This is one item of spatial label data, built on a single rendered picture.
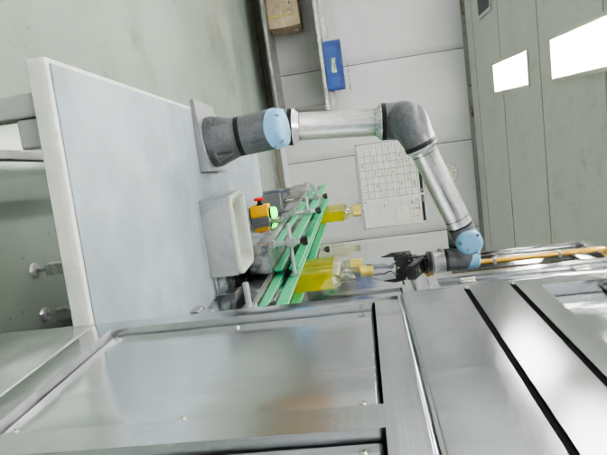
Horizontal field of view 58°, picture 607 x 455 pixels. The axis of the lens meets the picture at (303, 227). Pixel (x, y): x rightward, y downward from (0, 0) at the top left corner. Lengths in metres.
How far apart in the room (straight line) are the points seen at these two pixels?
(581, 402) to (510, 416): 0.06
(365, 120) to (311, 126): 0.17
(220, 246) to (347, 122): 0.55
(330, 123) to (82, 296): 1.01
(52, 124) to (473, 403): 0.72
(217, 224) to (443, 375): 1.04
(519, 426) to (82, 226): 0.71
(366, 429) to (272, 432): 0.08
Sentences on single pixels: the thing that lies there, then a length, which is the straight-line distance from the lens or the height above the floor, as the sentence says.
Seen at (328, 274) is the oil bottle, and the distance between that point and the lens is 1.74.
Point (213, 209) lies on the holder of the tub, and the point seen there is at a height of 0.79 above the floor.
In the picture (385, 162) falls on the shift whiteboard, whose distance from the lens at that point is 7.63.
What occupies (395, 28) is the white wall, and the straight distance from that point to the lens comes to 7.72.
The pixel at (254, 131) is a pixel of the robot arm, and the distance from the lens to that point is 1.58.
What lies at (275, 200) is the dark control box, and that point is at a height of 0.81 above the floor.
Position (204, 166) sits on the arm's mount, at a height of 0.76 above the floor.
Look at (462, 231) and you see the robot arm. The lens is 1.66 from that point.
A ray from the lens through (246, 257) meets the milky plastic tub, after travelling 1.67.
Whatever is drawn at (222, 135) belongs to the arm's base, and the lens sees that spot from 1.59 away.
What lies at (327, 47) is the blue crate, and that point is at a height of 0.94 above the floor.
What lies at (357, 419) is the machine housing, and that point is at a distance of 0.51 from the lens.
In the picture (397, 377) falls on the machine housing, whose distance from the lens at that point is 0.57.
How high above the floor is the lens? 1.21
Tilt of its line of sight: 7 degrees down
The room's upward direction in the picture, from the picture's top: 83 degrees clockwise
